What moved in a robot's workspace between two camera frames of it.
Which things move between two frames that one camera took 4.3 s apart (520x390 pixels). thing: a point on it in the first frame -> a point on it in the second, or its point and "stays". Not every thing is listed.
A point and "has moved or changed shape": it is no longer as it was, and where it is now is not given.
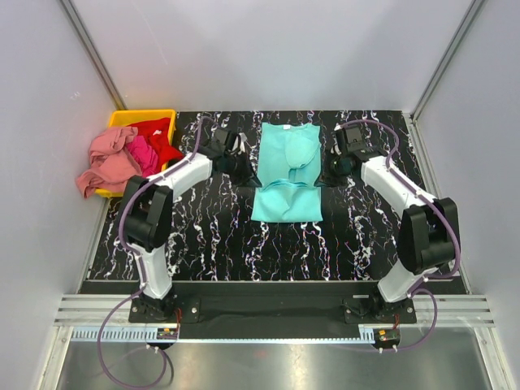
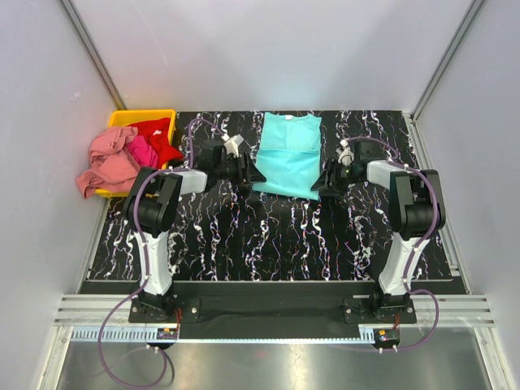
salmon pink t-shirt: (111, 166) stays
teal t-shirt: (290, 177) has moved or changed shape
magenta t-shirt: (145, 155) stays
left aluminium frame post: (93, 54) stays
